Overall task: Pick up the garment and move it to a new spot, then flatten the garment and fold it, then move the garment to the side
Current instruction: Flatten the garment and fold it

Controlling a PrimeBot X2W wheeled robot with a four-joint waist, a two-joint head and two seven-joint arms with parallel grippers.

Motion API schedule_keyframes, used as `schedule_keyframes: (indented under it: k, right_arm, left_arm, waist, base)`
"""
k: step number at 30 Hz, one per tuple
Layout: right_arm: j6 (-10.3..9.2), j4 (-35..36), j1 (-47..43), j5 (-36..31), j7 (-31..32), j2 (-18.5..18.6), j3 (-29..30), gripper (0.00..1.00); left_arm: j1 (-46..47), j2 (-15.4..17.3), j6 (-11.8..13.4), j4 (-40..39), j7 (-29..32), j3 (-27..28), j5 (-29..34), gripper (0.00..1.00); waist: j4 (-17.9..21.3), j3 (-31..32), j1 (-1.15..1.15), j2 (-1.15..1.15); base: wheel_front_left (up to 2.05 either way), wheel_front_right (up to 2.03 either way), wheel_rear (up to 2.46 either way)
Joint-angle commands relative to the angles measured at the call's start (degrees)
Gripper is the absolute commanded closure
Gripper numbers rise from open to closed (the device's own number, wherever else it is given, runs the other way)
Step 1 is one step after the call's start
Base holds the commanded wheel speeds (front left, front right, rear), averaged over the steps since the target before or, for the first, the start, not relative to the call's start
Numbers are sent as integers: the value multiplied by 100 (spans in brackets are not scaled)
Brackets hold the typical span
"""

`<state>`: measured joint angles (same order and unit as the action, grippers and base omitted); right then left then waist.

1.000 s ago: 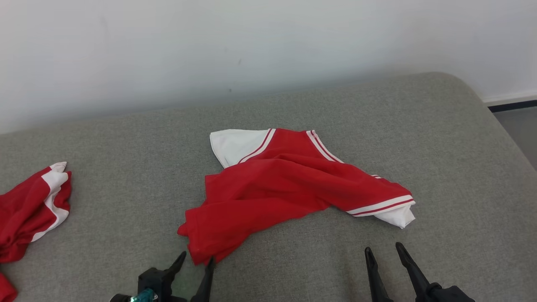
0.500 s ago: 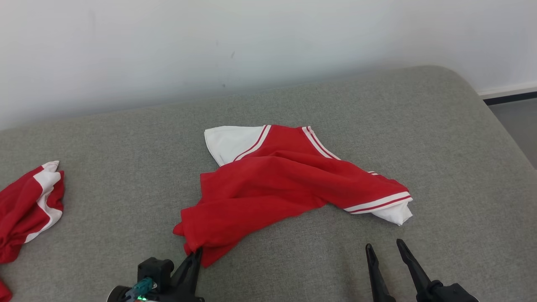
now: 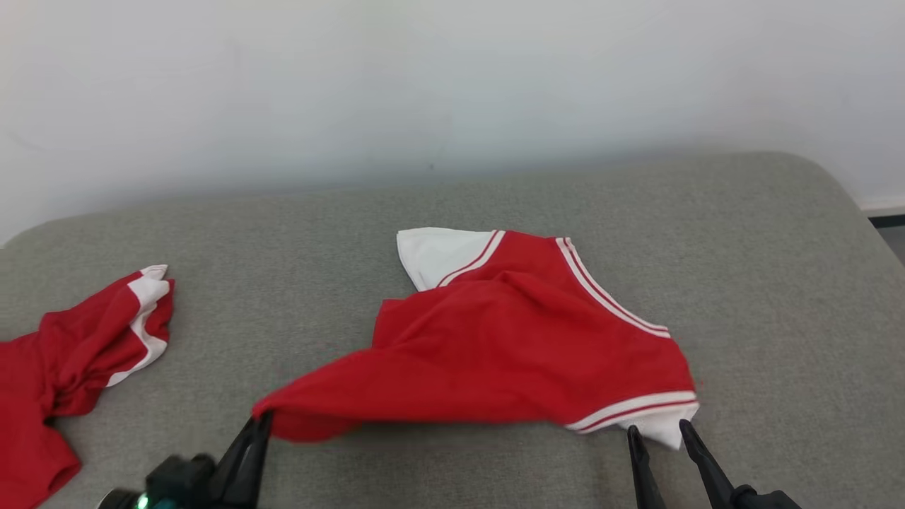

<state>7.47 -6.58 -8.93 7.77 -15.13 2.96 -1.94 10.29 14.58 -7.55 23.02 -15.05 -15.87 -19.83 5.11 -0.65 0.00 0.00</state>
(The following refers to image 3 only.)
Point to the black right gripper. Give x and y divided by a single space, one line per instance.
763 500

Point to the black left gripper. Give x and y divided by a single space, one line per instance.
180 484

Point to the red shorts with white stripe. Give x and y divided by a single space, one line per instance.
71 346

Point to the red white Bulls jersey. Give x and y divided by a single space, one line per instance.
509 339

